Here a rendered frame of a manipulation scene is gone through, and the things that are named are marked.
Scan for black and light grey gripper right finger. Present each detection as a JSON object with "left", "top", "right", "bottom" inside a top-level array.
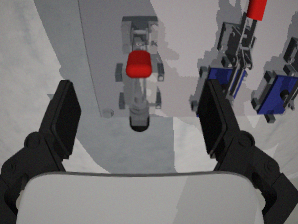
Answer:
[{"left": 198, "top": 79, "right": 298, "bottom": 224}]

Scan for blue rectangular block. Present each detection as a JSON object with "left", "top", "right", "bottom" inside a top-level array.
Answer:
[
  {"left": 198, "top": 64, "right": 246, "bottom": 106},
  {"left": 256, "top": 70, "right": 298, "bottom": 114}
]

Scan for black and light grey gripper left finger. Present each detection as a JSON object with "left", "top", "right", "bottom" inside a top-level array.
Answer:
[{"left": 0, "top": 80, "right": 81, "bottom": 224}]

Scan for grey fixture plate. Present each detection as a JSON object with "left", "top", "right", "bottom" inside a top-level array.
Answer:
[{"left": 78, "top": 0, "right": 298, "bottom": 117}]

